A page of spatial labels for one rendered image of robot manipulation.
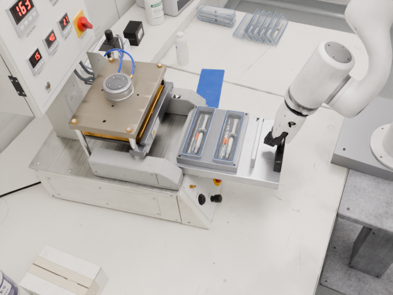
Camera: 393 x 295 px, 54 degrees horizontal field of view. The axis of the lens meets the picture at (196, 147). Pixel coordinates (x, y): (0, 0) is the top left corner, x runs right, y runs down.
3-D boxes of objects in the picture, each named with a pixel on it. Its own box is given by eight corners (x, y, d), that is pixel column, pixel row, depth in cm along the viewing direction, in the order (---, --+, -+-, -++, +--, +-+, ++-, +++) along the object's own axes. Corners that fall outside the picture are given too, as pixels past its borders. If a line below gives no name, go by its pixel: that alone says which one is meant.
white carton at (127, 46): (84, 84, 155) (79, 69, 150) (106, 49, 169) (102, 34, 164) (112, 88, 153) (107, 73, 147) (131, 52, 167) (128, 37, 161)
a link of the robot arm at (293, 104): (321, 115, 86) (314, 123, 89) (323, 88, 92) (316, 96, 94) (287, 101, 86) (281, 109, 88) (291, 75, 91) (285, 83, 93)
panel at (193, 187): (211, 223, 117) (181, 188, 106) (230, 148, 135) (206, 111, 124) (216, 223, 116) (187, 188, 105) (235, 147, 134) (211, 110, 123)
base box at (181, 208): (51, 198, 127) (30, 167, 114) (96, 116, 150) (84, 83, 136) (209, 230, 116) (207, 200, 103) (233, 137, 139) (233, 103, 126)
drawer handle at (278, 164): (272, 171, 102) (274, 162, 99) (279, 129, 111) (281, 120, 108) (281, 172, 101) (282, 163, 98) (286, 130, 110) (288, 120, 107)
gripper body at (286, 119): (314, 122, 88) (291, 148, 97) (317, 91, 94) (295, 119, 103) (284, 109, 87) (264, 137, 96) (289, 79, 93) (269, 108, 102)
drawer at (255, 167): (171, 172, 108) (168, 155, 102) (191, 116, 121) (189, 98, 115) (277, 191, 102) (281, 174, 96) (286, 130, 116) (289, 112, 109)
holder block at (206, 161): (176, 163, 106) (176, 157, 104) (195, 111, 118) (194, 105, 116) (236, 172, 102) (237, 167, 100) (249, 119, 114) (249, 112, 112)
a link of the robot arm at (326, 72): (331, 99, 90) (299, 75, 92) (366, 58, 80) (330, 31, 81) (316, 117, 85) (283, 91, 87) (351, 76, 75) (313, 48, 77)
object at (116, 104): (57, 143, 106) (39, 109, 96) (102, 70, 125) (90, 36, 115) (140, 157, 101) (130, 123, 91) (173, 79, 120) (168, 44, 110)
